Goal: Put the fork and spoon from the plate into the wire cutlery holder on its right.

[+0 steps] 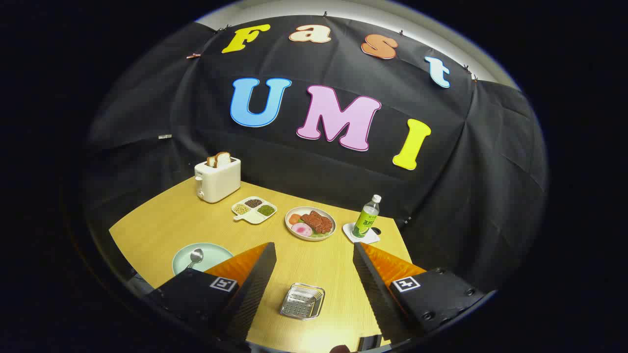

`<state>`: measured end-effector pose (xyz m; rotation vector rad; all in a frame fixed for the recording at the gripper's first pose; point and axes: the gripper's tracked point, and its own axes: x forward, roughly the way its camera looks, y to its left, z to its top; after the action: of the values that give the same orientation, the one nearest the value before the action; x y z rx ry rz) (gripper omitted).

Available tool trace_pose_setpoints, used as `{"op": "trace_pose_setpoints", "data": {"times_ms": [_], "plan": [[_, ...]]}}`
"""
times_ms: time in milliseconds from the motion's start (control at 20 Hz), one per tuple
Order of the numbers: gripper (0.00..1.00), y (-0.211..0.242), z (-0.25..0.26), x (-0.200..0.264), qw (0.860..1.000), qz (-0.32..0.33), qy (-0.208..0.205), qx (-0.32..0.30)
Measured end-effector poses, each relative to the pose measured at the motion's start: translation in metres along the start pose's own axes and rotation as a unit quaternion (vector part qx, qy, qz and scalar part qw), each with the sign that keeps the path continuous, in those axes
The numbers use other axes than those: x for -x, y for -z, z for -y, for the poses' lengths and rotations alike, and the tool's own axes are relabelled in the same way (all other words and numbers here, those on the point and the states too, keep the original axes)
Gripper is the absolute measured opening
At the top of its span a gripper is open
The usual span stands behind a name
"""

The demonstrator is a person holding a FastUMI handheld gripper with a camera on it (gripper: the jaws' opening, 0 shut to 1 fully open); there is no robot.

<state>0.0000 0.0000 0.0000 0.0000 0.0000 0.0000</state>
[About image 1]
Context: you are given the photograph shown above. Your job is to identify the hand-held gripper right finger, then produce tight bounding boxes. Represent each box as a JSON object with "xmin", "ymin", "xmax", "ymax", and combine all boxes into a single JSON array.
[{"xmin": 352, "ymin": 241, "xmax": 491, "ymax": 345}]

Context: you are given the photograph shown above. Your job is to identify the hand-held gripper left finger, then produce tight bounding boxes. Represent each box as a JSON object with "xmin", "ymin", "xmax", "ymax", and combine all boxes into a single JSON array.
[{"xmin": 142, "ymin": 242, "xmax": 277, "ymax": 346}]

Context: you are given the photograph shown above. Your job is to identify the silver metal spoon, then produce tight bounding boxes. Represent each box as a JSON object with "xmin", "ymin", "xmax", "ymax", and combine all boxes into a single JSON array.
[{"xmin": 184, "ymin": 248, "xmax": 204, "ymax": 271}]

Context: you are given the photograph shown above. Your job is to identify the light blue round plate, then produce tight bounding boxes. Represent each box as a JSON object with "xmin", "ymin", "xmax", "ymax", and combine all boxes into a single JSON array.
[{"xmin": 172, "ymin": 243, "xmax": 235, "ymax": 276}]

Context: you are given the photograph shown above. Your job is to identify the perforated metal basket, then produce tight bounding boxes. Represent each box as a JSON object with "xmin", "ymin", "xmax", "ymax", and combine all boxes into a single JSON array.
[{"xmin": 280, "ymin": 283, "xmax": 326, "ymax": 321}]

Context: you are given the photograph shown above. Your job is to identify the white square coaster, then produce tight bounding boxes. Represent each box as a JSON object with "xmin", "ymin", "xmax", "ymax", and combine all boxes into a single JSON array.
[{"xmin": 342, "ymin": 222, "xmax": 381, "ymax": 245}]

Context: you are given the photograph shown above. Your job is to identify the white divided snack tray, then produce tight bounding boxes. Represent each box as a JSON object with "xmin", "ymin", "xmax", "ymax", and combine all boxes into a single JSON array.
[{"xmin": 232, "ymin": 196, "xmax": 278, "ymax": 225}]

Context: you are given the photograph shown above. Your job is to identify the green label drink bottle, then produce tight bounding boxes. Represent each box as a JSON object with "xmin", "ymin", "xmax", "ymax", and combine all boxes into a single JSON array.
[{"xmin": 352, "ymin": 195, "xmax": 382, "ymax": 239}]

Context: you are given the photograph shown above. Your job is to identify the red meat slices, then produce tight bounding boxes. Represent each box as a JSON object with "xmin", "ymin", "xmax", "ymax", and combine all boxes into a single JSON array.
[{"xmin": 301, "ymin": 210, "xmax": 333, "ymax": 234}]

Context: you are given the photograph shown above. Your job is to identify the white round food plate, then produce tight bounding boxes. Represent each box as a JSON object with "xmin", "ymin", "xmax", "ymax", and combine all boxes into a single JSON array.
[{"xmin": 285, "ymin": 206, "xmax": 337, "ymax": 241}]

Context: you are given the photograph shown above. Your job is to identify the cream white toaster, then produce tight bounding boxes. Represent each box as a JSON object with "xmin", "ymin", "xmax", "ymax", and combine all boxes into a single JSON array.
[{"xmin": 194, "ymin": 156, "xmax": 242, "ymax": 204}]

